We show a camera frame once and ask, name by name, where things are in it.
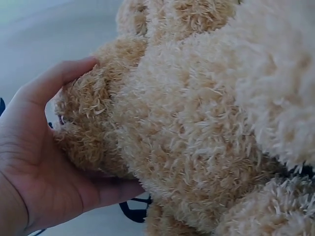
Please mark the person's left hand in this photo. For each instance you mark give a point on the person's left hand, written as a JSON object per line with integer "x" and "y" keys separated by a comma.
{"x": 37, "y": 157}

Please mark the beige plush teddy bear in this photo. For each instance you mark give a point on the beige plush teddy bear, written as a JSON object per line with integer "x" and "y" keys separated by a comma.
{"x": 187, "y": 118}

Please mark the person's left thumb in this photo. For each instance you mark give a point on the person's left thumb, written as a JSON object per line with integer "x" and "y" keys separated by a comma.
{"x": 61, "y": 76}

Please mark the person's left fingers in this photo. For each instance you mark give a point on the person's left fingers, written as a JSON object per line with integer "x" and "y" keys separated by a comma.
{"x": 115, "y": 190}

